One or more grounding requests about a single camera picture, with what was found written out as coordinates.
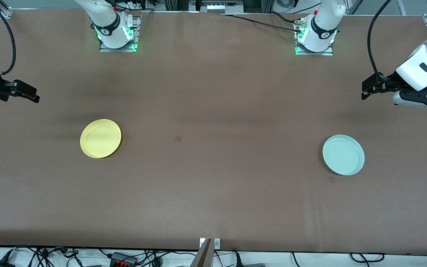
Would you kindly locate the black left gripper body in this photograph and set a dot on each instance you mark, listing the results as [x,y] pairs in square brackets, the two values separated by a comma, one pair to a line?
[388,82]

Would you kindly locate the pale green round plate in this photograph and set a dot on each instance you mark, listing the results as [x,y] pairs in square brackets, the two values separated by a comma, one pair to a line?
[343,155]

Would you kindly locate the yellow round plate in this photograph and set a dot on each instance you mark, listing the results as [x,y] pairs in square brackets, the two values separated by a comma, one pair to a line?
[100,138]

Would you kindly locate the device with white connectors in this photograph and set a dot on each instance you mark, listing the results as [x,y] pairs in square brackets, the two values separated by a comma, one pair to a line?
[224,8]

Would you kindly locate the black power adapter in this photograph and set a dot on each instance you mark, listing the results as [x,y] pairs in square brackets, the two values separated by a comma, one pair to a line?
[0,264]

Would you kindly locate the black orange power strip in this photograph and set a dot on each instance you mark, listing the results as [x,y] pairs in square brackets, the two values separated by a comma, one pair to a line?
[122,259]

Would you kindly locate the grey box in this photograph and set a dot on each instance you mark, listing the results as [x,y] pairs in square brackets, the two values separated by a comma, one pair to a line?
[253,265]

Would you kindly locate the black plug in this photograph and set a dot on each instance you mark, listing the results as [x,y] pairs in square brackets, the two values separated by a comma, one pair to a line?
[238,259]

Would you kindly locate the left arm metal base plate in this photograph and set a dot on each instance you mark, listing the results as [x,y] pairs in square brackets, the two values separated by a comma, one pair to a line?
[315,53]

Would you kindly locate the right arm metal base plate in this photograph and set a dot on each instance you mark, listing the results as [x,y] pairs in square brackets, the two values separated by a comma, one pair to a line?
[133,37]

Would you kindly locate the aluminium profile post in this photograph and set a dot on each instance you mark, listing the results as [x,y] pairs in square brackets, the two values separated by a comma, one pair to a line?
[176,5]
[270,6]

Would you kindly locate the small white bracket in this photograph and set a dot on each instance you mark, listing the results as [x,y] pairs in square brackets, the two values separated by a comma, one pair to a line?
[217,243]

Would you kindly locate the slanted metal post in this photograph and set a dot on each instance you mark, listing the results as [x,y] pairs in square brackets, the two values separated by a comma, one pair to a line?
[203,256]

